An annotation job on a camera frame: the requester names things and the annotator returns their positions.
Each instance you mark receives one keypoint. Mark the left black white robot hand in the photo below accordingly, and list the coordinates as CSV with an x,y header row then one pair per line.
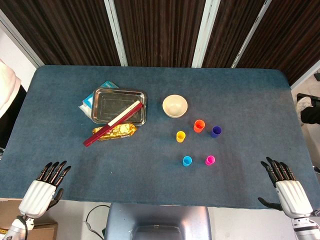
x,y
37,196

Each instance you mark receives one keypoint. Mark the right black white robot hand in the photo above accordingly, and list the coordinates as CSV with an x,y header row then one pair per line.
x,y
292,196

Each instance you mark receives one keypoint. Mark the pink cup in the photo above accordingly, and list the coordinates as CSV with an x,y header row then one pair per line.
x,y
210,160

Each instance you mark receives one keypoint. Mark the purple cup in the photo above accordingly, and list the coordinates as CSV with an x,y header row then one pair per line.
x,y
216,132

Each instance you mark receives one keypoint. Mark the light blue cup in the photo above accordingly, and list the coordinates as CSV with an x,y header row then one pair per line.
x,y
187,161

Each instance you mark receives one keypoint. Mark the yellow cup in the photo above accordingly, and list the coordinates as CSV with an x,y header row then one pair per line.
x,y
181,137

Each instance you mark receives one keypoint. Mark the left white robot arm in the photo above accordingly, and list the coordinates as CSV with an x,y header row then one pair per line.
x,y
15,228

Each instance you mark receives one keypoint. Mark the cardboard box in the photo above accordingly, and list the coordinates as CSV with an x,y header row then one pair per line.
x,y
42,231

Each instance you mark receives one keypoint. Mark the person in black trousers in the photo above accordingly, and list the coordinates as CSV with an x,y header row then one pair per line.
x,y
311,113

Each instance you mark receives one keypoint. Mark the black flat floor object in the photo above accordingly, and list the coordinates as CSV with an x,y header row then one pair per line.
x,y
303,95

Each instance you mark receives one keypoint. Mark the blue white tissue pack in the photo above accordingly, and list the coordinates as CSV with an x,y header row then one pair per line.
x,y
87,102

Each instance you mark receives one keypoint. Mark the golden snack packet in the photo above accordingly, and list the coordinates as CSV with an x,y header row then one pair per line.
x,y
122,131

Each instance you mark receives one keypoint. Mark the person beside table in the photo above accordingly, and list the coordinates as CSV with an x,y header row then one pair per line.
x,y
8,87

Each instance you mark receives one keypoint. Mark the orange cup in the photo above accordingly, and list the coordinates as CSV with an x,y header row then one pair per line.
x,y
199,126

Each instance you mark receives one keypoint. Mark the blue tablecloth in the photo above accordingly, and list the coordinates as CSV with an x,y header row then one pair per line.
x,y
150,162

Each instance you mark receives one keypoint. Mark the stainless steel tray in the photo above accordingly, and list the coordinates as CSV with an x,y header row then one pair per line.
x,y
112,103

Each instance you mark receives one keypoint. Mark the grey robot torso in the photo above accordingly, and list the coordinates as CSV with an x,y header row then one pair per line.
x,y
160,222

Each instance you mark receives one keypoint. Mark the cream bowl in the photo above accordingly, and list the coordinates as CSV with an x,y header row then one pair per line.
x,y
175,106

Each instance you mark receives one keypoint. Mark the dark brown slatted panel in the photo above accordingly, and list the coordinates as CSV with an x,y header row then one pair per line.
x,y
65,30
160,30
232,27
292,32

